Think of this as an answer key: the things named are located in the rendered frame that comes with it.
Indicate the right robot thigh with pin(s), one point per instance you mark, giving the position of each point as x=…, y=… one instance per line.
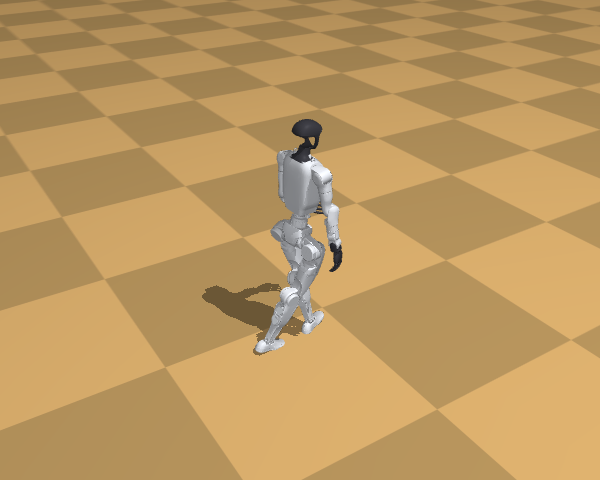
x=313, y=253

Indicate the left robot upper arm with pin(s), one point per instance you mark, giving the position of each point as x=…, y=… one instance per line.
x=280, y=158

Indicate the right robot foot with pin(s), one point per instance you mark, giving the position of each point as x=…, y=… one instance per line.
x=262, y=345

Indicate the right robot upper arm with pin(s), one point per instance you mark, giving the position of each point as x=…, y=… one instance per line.
x=322, y=177

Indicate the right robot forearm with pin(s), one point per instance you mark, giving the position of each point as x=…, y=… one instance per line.
x=331, y=224

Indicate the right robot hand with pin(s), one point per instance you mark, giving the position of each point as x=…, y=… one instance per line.
x=337, y=258

